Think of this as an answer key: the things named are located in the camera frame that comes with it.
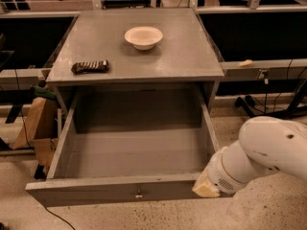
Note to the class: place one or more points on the grey top drawer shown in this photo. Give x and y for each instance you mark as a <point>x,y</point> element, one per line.
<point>116,143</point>

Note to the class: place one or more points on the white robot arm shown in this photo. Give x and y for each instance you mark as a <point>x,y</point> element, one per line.
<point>265,146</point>

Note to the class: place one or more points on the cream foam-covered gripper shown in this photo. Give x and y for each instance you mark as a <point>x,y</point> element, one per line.
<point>220,173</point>

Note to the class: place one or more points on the metal drawer knob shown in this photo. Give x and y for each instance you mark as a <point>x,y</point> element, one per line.
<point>139,195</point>

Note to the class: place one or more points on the small yellow foam piece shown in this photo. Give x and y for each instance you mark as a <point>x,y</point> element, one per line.
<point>245,63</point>

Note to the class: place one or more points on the black metal stand leg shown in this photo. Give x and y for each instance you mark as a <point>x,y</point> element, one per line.
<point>292,111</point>

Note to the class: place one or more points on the brown cardboard box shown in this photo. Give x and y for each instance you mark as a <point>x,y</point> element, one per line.
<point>40,131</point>

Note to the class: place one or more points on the white ceramic bowl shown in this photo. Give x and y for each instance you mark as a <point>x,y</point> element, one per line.
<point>143,37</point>

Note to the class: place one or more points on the green handled tool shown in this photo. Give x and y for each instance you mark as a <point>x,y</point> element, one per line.
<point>43,93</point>

